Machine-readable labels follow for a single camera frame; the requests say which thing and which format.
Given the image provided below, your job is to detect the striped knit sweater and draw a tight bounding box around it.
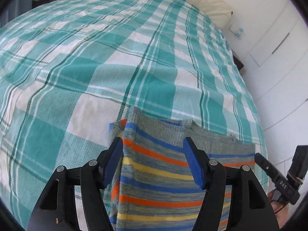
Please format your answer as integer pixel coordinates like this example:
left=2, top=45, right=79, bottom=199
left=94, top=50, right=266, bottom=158
left=103, top=107, right=255, bottom=230

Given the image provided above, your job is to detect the person's right hand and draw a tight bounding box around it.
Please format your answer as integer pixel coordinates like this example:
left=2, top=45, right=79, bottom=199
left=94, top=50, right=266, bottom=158
left=267, top=190, right=289, bottom=228

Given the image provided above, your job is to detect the dark nightstand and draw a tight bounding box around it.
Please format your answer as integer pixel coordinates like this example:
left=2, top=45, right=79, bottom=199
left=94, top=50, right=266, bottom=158
left=232, top=50, right=244, bottom=71

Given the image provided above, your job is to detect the white wardrobe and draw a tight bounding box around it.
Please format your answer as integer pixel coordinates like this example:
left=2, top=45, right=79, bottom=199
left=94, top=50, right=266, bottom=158
left=224, top=0, right=307, bottom=174

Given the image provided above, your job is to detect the teal plaid bedspread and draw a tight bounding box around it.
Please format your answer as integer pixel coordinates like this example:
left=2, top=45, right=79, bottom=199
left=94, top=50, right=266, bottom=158
left=1, top=0, right=267, bottom=227

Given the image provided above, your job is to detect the wall switch plate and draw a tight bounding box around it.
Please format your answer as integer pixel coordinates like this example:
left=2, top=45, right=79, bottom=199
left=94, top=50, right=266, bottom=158
left=229, top=24, right=244, bottom=39

